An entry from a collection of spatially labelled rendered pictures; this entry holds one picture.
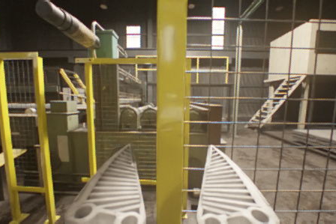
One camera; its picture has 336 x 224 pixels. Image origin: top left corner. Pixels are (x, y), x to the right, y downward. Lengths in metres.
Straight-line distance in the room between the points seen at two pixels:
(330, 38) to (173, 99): 9.49
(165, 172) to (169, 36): 0.24
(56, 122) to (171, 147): 2.49
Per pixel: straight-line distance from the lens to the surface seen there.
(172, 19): 0.26
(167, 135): 0.23
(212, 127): 1.98
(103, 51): 2.10
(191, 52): 10.94
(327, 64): 9.39
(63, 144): 2.67
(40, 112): 1.81
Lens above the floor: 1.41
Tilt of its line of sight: 6 degrees down
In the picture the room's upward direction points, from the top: 1 degrees clockwise
